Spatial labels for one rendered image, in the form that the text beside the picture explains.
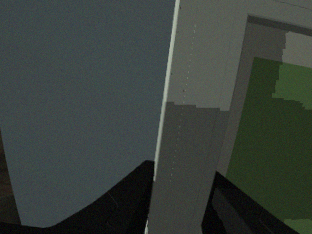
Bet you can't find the grey picture frame with green centre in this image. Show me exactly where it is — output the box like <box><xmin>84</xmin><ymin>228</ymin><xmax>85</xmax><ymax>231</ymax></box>
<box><xmin>144</xmin><ymin>0</ymin><xmax>312</xmax><ymax>234</ymax></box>

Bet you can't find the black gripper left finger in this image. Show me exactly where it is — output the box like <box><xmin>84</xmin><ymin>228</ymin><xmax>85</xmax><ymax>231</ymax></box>
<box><xmin>0</xmin><ymin>160</ymin><xmax>155</xmax><ymax>234</ymax></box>

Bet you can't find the grey flat panel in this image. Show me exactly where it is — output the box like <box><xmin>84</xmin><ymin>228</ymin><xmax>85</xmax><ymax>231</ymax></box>
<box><xmin>0</xmin><ymin>0</ymin><xmax>176</xmax><ymax>228</ymax></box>

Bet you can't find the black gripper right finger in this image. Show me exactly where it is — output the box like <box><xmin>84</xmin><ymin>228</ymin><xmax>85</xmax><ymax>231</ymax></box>
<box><xmin>201</xmin><ymin>170</ymin><xmax>300</xmax><ymax>234</ymax></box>

